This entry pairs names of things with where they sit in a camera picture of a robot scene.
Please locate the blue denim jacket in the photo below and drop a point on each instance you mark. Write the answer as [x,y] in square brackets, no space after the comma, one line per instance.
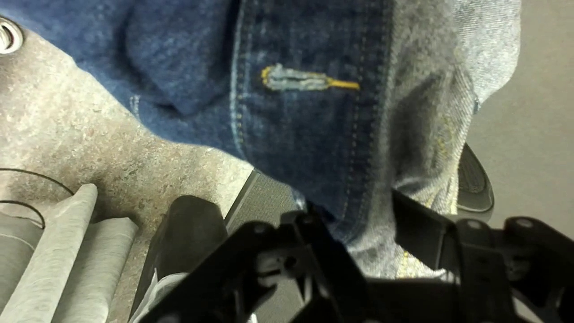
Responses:
[345,102]

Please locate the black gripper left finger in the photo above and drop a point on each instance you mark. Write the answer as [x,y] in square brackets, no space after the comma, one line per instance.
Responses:
[200,274]

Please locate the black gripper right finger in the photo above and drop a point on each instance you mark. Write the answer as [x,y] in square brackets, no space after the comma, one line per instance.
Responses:
[525,260]

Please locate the black chair armrest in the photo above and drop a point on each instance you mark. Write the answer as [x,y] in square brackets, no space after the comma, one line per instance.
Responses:
[476,193]

